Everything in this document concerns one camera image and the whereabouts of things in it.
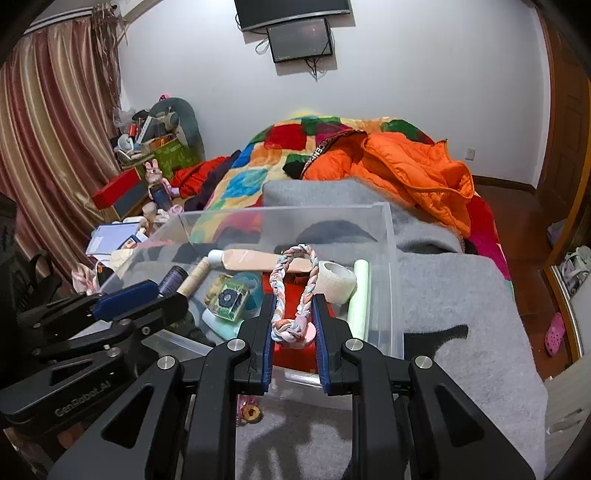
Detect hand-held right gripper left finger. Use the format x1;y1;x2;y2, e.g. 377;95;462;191
46;293;277;480

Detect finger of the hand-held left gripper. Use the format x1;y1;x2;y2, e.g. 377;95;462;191
33;291;188;361
18;281;161;334

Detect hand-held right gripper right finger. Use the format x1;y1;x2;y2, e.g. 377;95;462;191
311;293;536;480

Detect braided pastel rope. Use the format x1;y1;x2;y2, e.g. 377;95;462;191
270;244;320;346

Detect red packet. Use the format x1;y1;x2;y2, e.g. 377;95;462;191
263;272;321;374

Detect light teal tube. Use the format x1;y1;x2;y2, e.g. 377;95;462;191
201;308;241;342

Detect teal small jar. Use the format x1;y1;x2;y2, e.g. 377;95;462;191
235;271;264;310

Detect green flower box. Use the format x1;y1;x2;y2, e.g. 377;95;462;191
204;274;251;321

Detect light green tube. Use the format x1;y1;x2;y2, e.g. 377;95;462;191
347;259;372;340

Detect white tape roll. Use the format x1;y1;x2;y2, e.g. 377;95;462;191
318;260;358;305

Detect beige cylinder tube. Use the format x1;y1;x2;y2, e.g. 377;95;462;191
178;258;211;298

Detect peach tube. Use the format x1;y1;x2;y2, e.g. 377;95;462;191
208;248;312;273

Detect clear plastic box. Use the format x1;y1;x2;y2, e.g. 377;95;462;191
99;202;407;409

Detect pink white cloth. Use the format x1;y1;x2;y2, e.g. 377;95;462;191
71;263;100;296

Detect purple lipstick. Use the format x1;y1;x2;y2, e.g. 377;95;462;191
159;265;189;296

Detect blue white notebook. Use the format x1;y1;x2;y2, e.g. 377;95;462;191
86;222;148;254

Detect pink donut charm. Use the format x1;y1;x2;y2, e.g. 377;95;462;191
238;394;263;423

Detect red box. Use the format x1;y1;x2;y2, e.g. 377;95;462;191
91;167;148;217

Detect black bag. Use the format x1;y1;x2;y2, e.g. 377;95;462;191
0;194;61;315

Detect pink rabbit toy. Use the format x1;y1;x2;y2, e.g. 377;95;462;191
144;159;171;188

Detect red-orange garment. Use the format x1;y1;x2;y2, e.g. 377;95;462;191
174;157;232;199

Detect green cardboard box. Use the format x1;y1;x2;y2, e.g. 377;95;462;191
152;138;201;178

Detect grey blanket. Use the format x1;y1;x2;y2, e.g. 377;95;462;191
231;178;550;480

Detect dark navy garment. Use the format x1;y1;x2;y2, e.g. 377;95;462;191
185;150;243;210

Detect colourful patchwork blanket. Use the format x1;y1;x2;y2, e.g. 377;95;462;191
191;115;513;280

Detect striped red curtain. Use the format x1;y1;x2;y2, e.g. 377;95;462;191
0;9;123;287

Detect grey-green pillow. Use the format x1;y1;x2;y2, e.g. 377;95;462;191
148;97;204;158

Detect orange puffer jacket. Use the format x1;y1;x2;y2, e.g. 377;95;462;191
302;131;474;238

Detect pink clog shoe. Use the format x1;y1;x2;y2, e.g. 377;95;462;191
545;313;566;357

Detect white suitcase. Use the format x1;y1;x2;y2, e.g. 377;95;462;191
542;360;591;476

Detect white bag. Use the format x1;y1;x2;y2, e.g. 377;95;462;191
558;247;591;296

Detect white air conditioner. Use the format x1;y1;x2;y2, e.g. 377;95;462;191
111;0;160;21

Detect wooden wardrobe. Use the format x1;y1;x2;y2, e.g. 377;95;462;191
531;0;591;365

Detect black monitor cables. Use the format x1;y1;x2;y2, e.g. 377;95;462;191
305;55;335;81

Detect small wall monitor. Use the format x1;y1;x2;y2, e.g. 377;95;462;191
267;17;334;64

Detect black wall television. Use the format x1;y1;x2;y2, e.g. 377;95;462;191
234;0;352;32

